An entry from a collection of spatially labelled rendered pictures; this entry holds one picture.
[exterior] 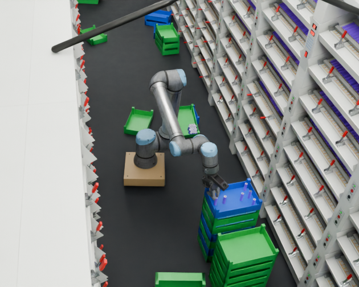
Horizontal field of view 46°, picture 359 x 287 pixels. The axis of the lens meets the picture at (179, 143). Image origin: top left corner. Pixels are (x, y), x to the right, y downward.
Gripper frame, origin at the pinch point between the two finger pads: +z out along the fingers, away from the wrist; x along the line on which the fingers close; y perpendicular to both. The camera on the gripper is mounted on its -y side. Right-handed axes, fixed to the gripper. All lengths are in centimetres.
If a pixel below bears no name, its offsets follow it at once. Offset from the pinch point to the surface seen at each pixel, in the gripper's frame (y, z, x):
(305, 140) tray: -35, -31, -42
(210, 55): 130, -17, -148
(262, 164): 12, 17, -65
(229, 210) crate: -10.4, 3.7, 0.9
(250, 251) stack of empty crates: -28.7, 22.0, 6.0
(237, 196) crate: -3.4, 7.2, -15.6
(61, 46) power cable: -8, -123, 77
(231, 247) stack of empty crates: -19.7, 19.6, 11.9
